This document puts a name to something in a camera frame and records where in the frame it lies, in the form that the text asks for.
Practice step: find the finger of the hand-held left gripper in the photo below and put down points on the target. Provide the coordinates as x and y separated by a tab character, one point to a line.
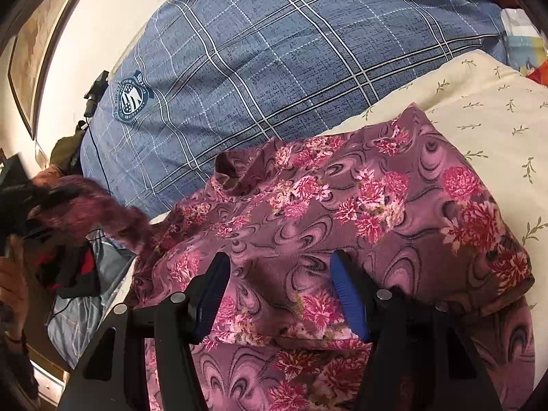
58	197

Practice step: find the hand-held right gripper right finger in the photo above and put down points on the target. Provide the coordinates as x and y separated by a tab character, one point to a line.
349	295

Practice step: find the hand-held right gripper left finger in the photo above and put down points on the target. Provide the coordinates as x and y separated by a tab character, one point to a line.
212	293

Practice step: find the purple floral garment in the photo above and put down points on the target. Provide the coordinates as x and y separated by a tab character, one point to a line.
325	205

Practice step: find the person's left forearm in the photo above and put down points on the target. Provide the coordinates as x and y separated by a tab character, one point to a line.
15	359

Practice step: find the person's left hand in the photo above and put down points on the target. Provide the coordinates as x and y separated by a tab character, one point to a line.
13	284

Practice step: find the olive green cloth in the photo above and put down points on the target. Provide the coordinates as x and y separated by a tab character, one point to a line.
68	154

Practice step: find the black and red cloth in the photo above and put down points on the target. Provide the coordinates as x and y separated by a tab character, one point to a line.
72	272

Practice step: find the black plug-in device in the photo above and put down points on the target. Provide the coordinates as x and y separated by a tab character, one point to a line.
96	90

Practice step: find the light blue grey cloth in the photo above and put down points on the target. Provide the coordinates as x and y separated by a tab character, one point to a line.
85	312

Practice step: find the blue plaid quilt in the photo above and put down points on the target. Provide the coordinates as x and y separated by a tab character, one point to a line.
265	64

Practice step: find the cream leaf print bedsheet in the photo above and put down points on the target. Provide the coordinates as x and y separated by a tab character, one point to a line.
492	107

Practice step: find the framed wall picture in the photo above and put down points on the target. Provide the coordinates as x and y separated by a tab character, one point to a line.
38	43

